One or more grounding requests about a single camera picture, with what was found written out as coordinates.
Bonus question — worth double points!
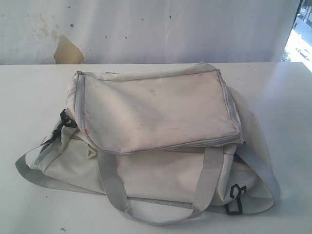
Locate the white canvas duffel bag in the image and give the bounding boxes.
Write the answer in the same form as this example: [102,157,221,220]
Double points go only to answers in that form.
[15,63,281,224]

